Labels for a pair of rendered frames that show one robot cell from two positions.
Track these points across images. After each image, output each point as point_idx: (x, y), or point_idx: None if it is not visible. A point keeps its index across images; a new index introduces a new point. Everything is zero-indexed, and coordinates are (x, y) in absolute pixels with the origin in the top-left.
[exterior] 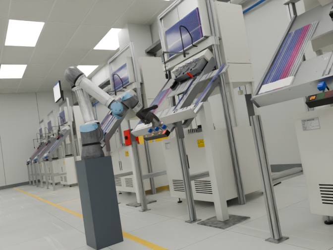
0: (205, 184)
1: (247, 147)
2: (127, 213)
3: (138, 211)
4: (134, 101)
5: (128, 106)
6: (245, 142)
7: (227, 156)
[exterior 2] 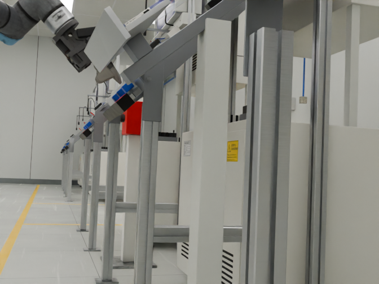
0: (224, 261)
1: (366, 189)
2: (69, 278)
3: (93, 278)
4: (45, 3)
5: (30, 13)
6: (363, 173)
7: (295, 199)
